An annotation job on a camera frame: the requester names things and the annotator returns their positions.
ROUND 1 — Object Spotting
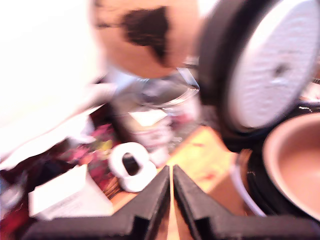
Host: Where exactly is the black cooking pot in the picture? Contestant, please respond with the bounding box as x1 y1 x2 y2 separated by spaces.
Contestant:
262 112 320 221

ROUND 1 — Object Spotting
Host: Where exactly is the white power cable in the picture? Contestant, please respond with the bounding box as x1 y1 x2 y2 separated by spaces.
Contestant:
229 163 267 217

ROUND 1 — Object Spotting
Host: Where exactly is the brown globe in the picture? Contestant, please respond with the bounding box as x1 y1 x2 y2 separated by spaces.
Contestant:
87 0 201 79

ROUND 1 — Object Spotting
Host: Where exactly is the rice cooker lid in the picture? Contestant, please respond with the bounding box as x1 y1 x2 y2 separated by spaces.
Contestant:
197 0 320 141

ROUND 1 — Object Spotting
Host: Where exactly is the clear glass jar with label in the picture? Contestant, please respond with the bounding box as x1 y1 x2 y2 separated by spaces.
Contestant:
109 72 201 165

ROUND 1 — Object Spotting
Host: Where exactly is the white ring-shaped object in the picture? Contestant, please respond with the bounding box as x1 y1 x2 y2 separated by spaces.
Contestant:
108 142 157 194

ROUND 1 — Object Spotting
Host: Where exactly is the floral patterned box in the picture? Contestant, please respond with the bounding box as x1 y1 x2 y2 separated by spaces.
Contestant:
62 122 121 196

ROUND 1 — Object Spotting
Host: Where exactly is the white Porlex box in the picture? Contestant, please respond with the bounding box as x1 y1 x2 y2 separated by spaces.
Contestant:
27 163 115 221

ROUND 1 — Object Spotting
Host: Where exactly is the black Philips rice cooker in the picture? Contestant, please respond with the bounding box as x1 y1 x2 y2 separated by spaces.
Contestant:
219 99 320 224

